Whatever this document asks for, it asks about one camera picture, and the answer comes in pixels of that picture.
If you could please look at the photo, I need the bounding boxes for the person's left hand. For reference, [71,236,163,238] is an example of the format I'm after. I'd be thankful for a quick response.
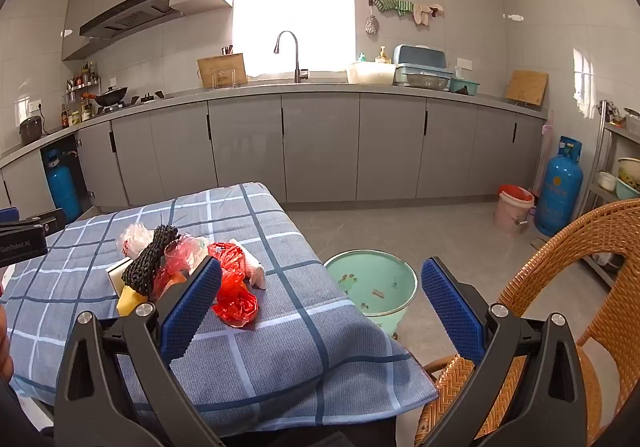
[0,309,14,383]

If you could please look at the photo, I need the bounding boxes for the pink translucent plastic bag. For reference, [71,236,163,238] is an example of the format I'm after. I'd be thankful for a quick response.
[152,234,211,298]

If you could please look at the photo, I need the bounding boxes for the white plastic tub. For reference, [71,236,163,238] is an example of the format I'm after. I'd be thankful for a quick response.
[346,61,397,86]

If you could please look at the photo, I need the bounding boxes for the pink plastic bucket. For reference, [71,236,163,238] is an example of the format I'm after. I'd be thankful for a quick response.
[495,184,536,238]

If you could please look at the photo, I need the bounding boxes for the red bucket liner bag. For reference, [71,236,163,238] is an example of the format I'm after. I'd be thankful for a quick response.
[497,184,535,202]

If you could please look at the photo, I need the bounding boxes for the cluster of sauce bottles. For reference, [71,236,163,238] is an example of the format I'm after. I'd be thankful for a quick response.
[60,102,96,128]

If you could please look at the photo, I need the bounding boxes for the blue lidded dish rack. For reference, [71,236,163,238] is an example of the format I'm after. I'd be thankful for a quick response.
[392,45,455,88]

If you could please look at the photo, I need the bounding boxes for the green bowl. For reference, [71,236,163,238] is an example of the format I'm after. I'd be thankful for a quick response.
[615,177,640,200]

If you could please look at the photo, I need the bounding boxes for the red plastic bag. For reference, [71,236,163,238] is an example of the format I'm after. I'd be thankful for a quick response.
[207,242,261,325]

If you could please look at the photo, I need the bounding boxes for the metal kitchen faucet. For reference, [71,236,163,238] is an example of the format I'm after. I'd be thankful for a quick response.
[273,31,310,84]

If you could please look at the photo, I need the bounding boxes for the white cloth rag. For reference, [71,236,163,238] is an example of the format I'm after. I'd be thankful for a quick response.
[230,239,267,290]

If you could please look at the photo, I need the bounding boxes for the black mesh net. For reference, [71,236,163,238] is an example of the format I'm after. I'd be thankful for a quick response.
[121,224,182,300]

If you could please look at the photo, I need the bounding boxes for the green striped towel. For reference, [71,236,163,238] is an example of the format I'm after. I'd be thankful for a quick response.
[375,0,416,18]

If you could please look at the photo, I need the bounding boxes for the pink hanging gloves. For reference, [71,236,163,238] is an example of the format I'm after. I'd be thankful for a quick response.
[413,3,445,26]

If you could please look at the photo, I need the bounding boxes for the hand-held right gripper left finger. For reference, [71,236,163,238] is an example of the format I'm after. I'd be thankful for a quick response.
[52,254,224,447]

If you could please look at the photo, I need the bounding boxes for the black wok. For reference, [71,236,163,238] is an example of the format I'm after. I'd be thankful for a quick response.
[82,87,129,108]

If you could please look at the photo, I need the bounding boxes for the mint green basin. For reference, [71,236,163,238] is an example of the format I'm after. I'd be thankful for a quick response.
[324,250,419,333]

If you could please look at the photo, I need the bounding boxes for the wicker chair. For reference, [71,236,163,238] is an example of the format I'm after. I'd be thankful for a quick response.
[415,199,640,447]

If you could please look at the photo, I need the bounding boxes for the blue plaid cloth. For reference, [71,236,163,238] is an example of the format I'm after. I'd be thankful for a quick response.
[0,183,438,435]

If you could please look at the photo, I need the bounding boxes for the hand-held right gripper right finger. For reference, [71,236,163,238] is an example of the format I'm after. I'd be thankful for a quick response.
[420,255,589,447]

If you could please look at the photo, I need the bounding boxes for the yellow sponge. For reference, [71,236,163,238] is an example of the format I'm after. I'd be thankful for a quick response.
[107,259,151,318]

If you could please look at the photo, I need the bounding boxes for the bright window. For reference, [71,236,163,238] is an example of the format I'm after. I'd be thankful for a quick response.
[232,0,357,78]

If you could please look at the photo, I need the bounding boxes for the dark rice cooker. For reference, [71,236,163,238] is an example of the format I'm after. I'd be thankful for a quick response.
[19,115,43,146]

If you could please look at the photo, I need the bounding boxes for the range hood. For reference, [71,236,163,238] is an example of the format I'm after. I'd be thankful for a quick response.
[79,0,183,40]

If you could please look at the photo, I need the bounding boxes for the wooden cutting board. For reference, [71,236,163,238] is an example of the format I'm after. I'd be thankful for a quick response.
[197,53,248,88]
[505,70,549,106]

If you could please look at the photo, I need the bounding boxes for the gas stove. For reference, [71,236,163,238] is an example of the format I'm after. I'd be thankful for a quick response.
[97,94,166,114]

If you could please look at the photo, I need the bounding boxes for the blue gas cylinder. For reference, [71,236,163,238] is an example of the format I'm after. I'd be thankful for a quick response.
[44,149,83,222]
[534,136,585,238]

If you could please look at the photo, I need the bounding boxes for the grey kitchen base cabinets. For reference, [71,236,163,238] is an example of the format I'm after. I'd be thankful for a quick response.
[0,83,548,222]

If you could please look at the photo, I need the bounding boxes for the pink mop handle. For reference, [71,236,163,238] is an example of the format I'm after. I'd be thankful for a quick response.
[532,109,555,192]

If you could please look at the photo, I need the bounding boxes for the green plastic basket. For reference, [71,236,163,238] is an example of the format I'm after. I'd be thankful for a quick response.
[448,77,481,95]

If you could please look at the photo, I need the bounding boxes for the metal shelf rack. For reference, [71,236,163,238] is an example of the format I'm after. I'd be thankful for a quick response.
[580,99,640,288]

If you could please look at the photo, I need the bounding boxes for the wall rack of condiment bottles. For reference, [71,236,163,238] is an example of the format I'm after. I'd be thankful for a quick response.
[65,61,101,102]

